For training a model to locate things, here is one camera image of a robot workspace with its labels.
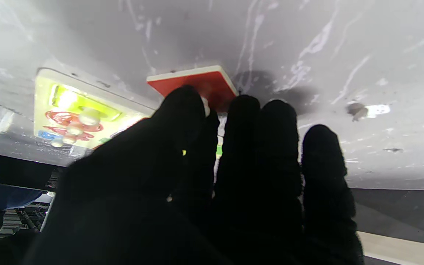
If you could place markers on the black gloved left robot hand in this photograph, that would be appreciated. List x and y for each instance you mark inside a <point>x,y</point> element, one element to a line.
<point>197,206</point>

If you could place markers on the red square puzzle piece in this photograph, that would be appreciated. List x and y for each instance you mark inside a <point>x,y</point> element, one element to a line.
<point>212,84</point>

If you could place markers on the yellow wooden shape puzzle board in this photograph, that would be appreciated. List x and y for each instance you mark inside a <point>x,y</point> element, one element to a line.
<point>46,92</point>

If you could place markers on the red heart puzzle piece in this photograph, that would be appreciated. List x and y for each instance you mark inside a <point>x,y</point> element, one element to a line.
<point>83,135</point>

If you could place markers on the small white scrap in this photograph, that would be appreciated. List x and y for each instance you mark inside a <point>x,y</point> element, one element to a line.
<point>375,110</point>

